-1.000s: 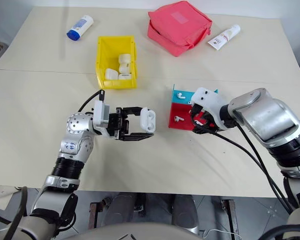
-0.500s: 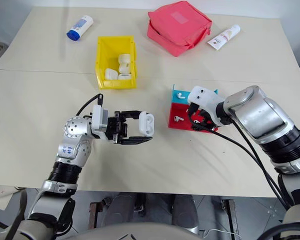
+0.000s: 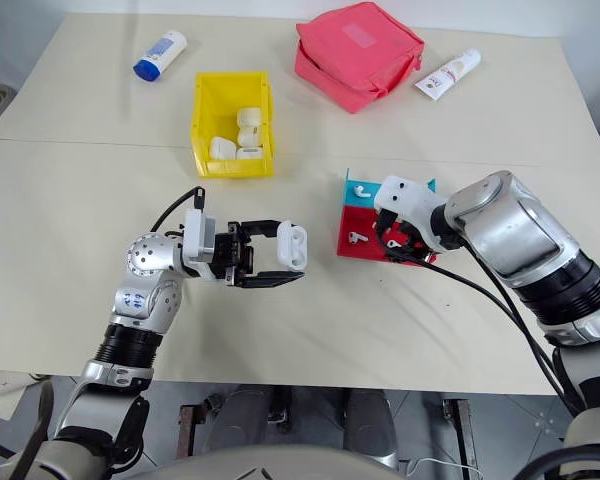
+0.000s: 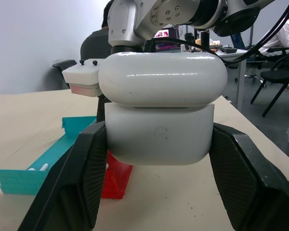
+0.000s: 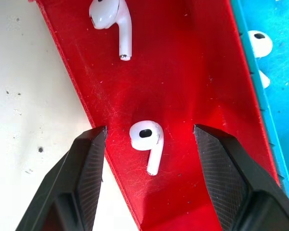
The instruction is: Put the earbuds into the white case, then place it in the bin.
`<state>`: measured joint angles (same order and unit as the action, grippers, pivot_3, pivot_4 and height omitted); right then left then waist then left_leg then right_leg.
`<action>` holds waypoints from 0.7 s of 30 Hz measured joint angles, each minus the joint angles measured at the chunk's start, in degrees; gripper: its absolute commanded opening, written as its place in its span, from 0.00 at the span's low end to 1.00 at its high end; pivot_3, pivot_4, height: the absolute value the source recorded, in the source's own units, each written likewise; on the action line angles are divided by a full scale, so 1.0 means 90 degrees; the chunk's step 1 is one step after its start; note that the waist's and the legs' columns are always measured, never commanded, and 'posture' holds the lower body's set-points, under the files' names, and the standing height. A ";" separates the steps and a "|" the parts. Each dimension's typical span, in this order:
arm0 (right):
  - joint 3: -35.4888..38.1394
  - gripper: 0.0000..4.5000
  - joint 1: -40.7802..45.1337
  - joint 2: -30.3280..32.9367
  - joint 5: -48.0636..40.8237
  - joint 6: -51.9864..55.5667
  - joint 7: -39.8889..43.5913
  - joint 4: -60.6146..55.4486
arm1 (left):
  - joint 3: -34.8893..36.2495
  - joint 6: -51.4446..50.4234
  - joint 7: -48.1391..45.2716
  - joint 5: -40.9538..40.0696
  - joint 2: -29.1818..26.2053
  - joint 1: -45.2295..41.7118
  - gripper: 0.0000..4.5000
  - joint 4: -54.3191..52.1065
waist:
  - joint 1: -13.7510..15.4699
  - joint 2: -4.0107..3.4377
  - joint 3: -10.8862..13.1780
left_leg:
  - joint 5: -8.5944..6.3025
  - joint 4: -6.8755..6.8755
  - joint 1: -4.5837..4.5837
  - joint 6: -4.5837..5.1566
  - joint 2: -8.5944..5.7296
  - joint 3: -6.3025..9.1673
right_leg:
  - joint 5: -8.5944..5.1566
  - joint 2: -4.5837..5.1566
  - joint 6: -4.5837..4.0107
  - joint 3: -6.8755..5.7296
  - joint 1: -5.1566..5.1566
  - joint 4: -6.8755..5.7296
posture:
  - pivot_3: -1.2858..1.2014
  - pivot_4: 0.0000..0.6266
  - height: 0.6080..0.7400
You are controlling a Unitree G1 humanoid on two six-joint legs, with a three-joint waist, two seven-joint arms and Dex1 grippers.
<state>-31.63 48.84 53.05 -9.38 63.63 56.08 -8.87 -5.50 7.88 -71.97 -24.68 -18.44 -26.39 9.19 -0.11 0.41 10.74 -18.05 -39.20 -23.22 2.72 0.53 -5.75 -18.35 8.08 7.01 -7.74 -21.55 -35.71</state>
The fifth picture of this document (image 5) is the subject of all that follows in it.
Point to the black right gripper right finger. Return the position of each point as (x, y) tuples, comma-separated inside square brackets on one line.
[(238, 178)]

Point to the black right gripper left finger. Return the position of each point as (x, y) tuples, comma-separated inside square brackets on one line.
[(69, 183)]

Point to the white earbud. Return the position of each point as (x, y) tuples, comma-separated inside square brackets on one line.
[(113, 21), (147, 142), (259, 51)]

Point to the blue plastic tray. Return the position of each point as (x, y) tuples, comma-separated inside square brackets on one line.
[(277, 96)]

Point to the red plastic tray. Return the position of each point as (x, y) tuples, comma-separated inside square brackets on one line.
[(183, 91)]

